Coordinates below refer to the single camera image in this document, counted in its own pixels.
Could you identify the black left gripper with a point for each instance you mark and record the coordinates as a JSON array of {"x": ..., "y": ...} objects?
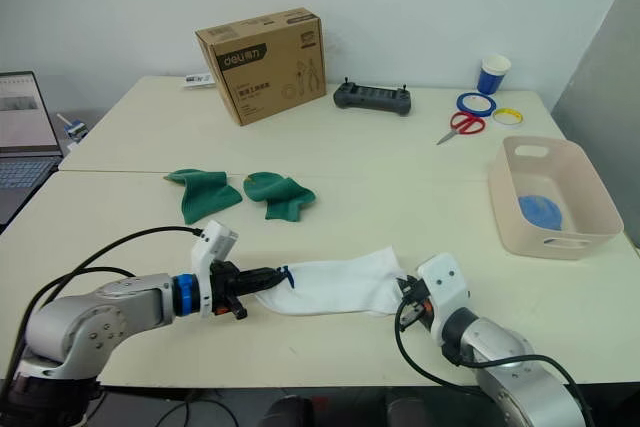
[{"x": 225, "y": 284}]

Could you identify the grey partition panel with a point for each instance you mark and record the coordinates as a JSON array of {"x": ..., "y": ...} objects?
[{"x": 605, "y": 97}]

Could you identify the brown cardboard box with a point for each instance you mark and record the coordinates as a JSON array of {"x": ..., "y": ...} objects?
[{"x": 270, "y": 72}]

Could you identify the blue folded sock pair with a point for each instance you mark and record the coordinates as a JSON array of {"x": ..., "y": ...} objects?
[{"x": 540, "y": 212}]

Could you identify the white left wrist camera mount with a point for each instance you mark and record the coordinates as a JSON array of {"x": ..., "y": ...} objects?
[{"x": 212, "y": 242}]

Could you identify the beige plastic basket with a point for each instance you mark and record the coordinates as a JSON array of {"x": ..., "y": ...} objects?
[{"x": 590, "y": 187}]

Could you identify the black remote controller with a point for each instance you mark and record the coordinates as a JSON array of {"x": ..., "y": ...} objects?
[{"x": 372, "y": 97}]

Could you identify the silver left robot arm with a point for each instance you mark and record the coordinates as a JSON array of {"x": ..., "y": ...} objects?
[{"x": 75, "y": 322}]

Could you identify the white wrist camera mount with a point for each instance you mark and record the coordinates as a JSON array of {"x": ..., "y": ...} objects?
[
  {"x": 442, "y": 282},
  {"x": 212, "y": 242}
]

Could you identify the green sock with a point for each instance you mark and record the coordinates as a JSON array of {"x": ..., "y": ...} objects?
[
  {"x": 280, "y": 194},
  {"x": 205, "y": 194}
]

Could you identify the grey laptop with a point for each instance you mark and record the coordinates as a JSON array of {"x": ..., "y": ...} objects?
[{"x": 22, "y": 147}]

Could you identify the dark rounded shape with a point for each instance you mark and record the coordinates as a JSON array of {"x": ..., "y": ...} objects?
[
  {"x": 407, "y": 413},
  {"x": 289, "y": 412}
]

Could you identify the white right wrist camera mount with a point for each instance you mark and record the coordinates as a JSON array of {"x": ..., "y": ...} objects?
[{"x": 442, "y": 282}]

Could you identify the blue paper cup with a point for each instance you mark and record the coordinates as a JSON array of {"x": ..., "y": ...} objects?
[{"x": 492, "y": 76}]

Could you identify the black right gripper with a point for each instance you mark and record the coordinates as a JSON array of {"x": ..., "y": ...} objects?
[{"x": 416, "y": 304}]

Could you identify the small blue white gadget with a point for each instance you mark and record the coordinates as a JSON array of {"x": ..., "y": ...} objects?
[{"x": 76, "y": 128}]

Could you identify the white sock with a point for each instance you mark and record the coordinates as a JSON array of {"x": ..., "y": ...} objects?
[{"x": 335, "y": 284}]

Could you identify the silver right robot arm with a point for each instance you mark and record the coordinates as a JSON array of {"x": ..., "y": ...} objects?
[{"x": 520, "y": 387}]

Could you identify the small white label card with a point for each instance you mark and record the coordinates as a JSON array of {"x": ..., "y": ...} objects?
[{"x": 197, "y": 80}]

